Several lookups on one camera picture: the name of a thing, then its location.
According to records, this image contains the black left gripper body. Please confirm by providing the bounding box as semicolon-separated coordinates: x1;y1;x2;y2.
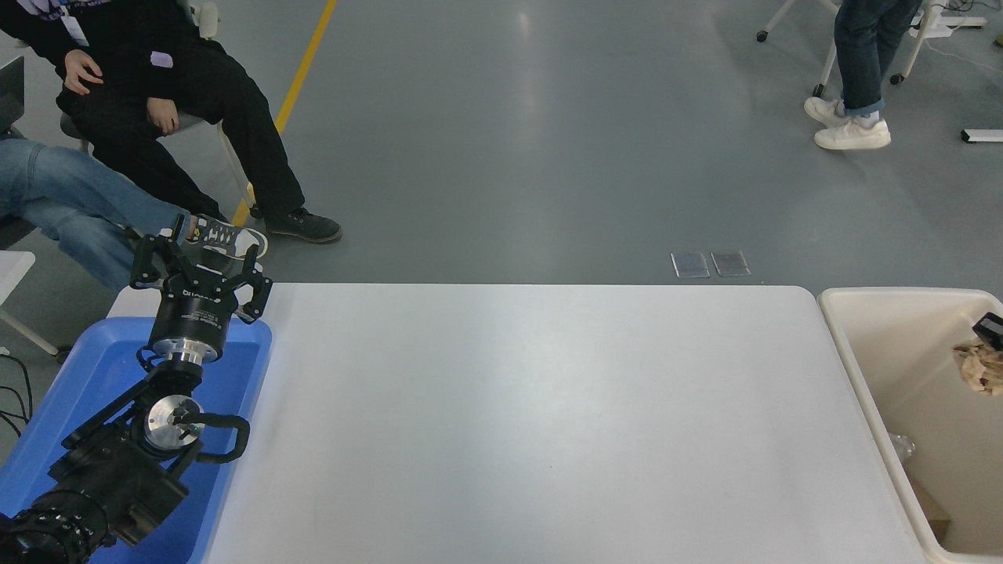
150;276;238;345

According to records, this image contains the tan paper ball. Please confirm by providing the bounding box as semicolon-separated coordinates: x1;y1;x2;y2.
954;338;1003;396

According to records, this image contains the person's left hand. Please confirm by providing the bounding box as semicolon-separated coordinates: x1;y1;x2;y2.
147;98;181;136

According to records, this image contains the person's right hand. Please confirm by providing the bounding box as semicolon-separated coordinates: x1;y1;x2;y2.
63;51;104;96

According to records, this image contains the large pale bin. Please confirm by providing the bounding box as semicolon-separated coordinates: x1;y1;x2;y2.
817;287;1003;564

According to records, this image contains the seated person in jeans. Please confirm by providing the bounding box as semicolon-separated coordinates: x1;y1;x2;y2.
0;137;269;292

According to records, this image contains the blue plastic tray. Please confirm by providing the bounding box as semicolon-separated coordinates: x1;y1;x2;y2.
0;316;273;564

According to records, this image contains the grey seat white-legged chair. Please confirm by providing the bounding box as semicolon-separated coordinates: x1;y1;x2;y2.
139;0;253;212

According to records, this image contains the seated person in black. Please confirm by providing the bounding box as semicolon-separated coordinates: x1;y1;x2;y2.
0;0;343;244

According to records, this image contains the standing person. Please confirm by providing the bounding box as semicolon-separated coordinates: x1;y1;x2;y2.
805;0;925;151

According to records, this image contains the white chair with casters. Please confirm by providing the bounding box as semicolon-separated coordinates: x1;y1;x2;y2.
755;0;941;98

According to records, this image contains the black floor cable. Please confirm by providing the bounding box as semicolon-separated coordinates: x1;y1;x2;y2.
0;352;32;439

